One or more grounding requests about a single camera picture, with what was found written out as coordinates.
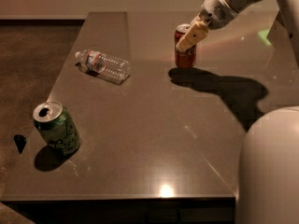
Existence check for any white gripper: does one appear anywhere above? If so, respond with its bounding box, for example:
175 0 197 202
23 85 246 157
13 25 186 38
176 0 238 52

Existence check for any red coke can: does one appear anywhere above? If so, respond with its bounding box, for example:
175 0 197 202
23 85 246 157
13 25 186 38
174 23 196 68

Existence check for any small black floor object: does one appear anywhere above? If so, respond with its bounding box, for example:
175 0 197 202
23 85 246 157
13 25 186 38
14 134 27 154

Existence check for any clear plastic water bottle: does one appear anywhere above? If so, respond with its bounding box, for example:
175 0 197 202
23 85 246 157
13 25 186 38
75 49 130 84

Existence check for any green soda can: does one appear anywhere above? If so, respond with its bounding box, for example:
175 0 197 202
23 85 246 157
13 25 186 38
33 102 80 156

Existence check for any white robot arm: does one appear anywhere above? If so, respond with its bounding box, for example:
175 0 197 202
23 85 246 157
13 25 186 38
176 0 299 224

